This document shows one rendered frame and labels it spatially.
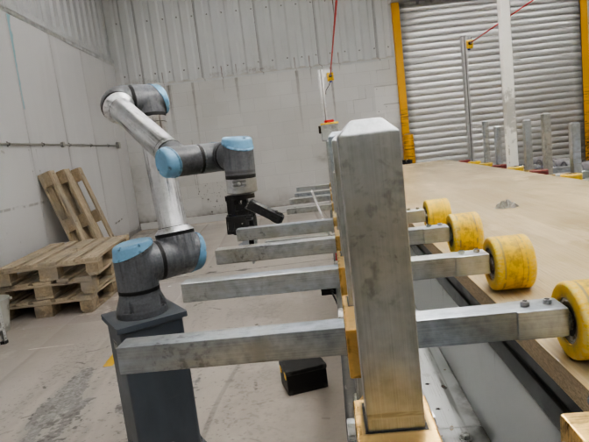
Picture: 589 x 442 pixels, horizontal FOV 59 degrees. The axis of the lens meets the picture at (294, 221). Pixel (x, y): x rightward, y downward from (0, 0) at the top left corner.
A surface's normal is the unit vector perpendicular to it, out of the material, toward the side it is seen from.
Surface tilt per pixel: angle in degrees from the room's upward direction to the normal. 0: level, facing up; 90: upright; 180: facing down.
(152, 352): 90
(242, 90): 90
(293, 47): 90
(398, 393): 90
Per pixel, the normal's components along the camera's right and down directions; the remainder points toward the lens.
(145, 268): 0.59, 0.04
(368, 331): -0.06, 0.15
